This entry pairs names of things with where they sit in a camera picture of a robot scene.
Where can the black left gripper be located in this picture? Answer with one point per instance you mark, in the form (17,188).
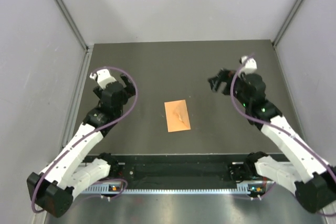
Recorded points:
(130,91)

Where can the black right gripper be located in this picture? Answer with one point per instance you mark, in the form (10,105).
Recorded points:
(223,76)

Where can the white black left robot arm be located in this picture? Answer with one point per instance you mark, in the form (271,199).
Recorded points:
(56,187)

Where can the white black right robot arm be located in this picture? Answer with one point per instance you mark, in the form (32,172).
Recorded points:
(309,178)

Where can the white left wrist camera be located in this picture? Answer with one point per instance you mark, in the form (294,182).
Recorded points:
(102,77)

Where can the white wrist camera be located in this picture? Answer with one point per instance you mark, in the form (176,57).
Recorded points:
(102,77)
(248,65)

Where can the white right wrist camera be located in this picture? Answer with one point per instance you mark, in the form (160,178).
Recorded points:
(248,65)

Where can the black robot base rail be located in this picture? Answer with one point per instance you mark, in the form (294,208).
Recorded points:
(181,170)

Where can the left aluminium frame post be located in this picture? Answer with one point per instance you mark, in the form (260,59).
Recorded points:
(71,23)

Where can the aluminium frame post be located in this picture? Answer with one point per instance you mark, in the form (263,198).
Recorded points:
(71,23)
(286,23)

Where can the right aluminium frame post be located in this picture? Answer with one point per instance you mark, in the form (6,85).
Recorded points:
(286,23)

